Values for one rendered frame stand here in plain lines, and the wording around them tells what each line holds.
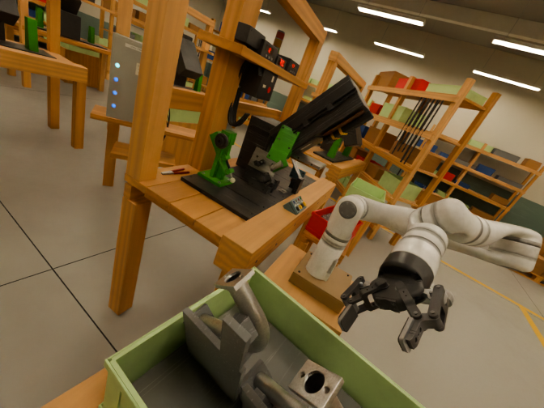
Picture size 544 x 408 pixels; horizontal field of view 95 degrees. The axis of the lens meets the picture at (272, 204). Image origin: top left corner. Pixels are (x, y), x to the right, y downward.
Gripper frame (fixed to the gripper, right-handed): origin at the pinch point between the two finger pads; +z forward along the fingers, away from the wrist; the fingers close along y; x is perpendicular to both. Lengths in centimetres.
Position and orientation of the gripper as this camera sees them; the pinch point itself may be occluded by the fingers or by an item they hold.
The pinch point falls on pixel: (370, 333)
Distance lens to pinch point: 40.8
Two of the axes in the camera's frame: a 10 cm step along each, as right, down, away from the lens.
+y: 5.8, -1.4, -8.0
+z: -6.8, 4.7, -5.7
